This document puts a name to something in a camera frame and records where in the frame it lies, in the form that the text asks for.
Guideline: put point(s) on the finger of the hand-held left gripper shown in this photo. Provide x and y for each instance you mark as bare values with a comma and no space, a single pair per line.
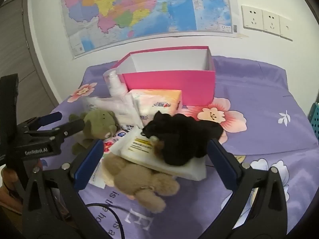
72,127
51,118

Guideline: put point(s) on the blue plastic basket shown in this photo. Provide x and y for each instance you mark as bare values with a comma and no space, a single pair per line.
314,124

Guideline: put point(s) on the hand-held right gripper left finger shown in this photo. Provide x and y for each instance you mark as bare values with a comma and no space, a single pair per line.
88,164

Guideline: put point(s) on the yellow-white small box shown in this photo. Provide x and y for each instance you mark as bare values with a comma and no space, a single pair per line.
134,147

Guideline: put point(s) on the soft tissue pack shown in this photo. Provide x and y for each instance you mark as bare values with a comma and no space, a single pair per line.
157,102

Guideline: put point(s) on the white spray bottle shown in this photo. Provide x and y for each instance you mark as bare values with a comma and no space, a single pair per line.
117,87

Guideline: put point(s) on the white wall socket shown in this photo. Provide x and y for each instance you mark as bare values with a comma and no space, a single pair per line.
271,22
252,18

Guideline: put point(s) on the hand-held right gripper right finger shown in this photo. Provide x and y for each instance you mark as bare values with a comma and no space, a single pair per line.
220,165

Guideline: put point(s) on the green teddy bear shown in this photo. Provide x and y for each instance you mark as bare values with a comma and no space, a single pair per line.
99,122

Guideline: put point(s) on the pink cardboard box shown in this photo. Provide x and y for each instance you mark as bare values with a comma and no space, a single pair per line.
169,84

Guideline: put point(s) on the white wall switch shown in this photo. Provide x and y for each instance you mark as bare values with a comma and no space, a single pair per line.
286,28

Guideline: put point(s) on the black plush toy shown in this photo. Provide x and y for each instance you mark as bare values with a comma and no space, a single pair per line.
184,137

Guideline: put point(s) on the purple floral bedsheet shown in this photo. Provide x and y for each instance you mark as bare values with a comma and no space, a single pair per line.
261,99

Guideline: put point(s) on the colourful wall map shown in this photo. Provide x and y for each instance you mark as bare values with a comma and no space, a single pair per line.
149,5

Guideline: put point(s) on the small flat packet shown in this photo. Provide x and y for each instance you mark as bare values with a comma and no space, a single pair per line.
97,176

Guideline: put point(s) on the translucent plastic packet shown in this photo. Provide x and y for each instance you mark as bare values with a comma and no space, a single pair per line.
107,104

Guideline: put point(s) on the pink floral tissue packet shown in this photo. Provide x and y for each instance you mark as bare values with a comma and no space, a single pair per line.
109,145

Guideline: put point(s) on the person's left hand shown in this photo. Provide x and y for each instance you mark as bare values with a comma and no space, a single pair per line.
8,178

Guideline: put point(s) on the brown door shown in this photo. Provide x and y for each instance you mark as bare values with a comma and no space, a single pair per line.
15,42

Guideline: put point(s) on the beige teddy bear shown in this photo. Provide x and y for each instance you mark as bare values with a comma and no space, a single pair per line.
134,176

